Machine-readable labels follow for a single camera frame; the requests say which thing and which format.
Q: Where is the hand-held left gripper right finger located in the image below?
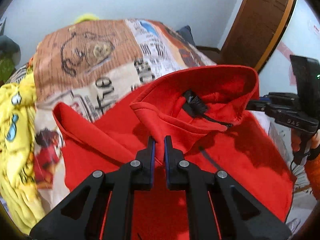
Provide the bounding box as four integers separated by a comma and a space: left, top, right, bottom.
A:
164, 135, 293, 240

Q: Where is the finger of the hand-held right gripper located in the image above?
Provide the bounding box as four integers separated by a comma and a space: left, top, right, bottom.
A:
259, 92, 299, 106
246, 99, 278, 117

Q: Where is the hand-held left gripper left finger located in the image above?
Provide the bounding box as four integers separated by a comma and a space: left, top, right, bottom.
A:
29, 135, 157, 240

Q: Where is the red zip jacket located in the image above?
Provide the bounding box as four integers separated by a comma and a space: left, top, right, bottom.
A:
52, 64, 298, 240

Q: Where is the brown wooden door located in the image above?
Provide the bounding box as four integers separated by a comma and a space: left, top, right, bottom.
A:
219, 0, 299, 73

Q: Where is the dark blue pillow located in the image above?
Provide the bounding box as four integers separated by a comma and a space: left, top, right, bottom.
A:
176, 25, 198, 47

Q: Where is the printed patchwork quilt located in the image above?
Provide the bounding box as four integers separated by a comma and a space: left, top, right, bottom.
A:
14, 17, 313, 207

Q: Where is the yellow cartoon garment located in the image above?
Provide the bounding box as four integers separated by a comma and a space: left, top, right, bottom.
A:
0, 74, 53, 233

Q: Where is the yellow chair back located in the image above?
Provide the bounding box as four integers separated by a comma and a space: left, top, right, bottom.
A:
73, 13, 100, 25

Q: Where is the green patterned bag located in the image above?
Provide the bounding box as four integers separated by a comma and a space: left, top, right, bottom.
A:
0, 55, 18, 83

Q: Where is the grey plush cloth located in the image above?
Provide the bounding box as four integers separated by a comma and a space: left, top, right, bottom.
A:
0, 35, 20, 58

